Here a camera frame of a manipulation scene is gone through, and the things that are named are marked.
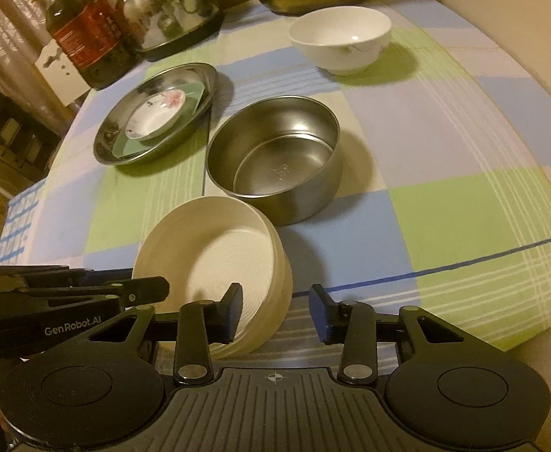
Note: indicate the dark shelf rack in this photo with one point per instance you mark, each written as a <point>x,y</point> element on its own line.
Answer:
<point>25,144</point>

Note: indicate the white ceramic bowl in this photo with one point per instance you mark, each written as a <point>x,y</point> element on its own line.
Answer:
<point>342,40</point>

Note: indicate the checkered pastel tablecloth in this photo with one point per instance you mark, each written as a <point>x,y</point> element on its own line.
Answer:
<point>445,199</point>

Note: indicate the stainless steel kettle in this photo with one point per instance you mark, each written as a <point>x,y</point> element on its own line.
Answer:
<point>161,28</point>

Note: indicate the stainless steel bowl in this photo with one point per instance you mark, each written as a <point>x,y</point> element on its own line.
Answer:
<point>281,155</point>

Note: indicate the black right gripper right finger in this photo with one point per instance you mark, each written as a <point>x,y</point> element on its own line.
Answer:
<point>328,316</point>

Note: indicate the blue white patterned cloth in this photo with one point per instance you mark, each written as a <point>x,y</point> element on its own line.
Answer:
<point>19,219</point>

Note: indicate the white floral small dish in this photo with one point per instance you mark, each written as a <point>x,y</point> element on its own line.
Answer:
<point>158,113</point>

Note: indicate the large stainless steel plate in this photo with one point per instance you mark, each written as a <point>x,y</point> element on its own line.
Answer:
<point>174,77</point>

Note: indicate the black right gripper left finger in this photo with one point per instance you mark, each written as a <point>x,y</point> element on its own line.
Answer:
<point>225,316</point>

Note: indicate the cooking oil bottle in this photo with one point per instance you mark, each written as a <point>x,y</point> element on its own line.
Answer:
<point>91,36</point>

